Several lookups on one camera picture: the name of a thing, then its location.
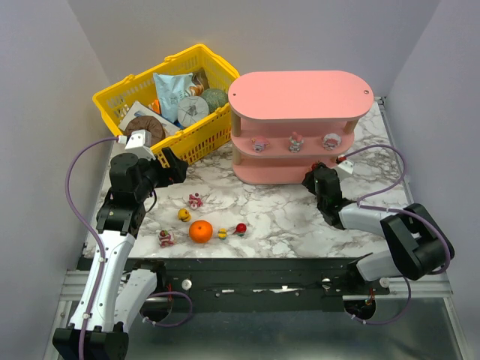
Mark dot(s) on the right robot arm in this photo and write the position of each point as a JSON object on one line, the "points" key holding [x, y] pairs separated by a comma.
{"points": [[416, 245]]}

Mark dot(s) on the light blue cassava chips bag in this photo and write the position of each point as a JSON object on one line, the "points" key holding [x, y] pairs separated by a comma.
{"points": [[171, 89]]}

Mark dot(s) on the grey paper-wrapped roll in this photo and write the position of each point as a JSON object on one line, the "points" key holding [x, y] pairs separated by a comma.
{"points": [[192, 110]]}

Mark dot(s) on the brown snack bag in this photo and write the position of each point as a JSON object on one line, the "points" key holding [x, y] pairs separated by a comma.
{"points": [[200, 83]]}

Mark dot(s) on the orange snack packet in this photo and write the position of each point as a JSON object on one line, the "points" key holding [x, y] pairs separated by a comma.
{"points": [[156, 107]]}

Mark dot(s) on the small yellow minion toy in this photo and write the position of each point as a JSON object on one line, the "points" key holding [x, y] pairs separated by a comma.
{"points": [[222, 234]]}

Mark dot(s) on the yellow duck toy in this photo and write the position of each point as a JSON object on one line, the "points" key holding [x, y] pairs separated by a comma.
{"points": [[184, 215]]}

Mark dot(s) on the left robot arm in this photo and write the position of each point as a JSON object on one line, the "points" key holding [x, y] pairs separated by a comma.
{"points": [[98, 329]]}

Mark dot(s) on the white ring pink figure toy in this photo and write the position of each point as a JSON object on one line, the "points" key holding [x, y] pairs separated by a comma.
{"points": [[331, 141]]}

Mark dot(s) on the pink round planet toy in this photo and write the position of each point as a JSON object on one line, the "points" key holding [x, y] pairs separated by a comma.
{"points": [[259, 143]]}

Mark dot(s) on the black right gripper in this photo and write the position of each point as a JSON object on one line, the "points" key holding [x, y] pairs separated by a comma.
{"points": [[321, 176]]}

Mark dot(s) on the pink bear strawberry toy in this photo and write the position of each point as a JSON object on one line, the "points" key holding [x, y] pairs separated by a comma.
{"points": [[195, 201]]}

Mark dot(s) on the brown striped wrapped roll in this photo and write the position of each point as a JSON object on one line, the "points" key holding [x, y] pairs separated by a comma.
{"points": [[148, 123]]}

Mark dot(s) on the orange fruit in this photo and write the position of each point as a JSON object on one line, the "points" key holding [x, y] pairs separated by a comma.
{"points": [[200, 231]]}

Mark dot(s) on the red strawberry figure toy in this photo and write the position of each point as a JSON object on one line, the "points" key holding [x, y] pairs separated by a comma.
{"points": [[240, 229]]}

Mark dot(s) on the white and blue box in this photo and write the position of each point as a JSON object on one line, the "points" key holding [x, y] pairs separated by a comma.
{"points": [[137, 109]]}

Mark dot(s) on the green melon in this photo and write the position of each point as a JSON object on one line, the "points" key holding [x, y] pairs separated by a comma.
{"points": [[215, 98]]}

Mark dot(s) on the yellow plastic shopping basket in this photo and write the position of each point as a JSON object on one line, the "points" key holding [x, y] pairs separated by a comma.
{"points": [[196, 141]]}

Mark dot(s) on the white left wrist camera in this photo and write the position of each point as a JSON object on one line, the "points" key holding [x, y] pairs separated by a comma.
{"points": [[138, 143]]}

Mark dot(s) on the pink three-tier wooden shelf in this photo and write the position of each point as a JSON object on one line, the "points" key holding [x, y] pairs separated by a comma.
{"points": [[273, 104]]}

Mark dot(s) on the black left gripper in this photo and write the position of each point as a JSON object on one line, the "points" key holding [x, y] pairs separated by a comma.
{"points": [[169, 165]]}

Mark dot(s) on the black front mounting rail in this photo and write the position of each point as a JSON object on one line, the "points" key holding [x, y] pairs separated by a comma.
{"points": [[255, 285]]}

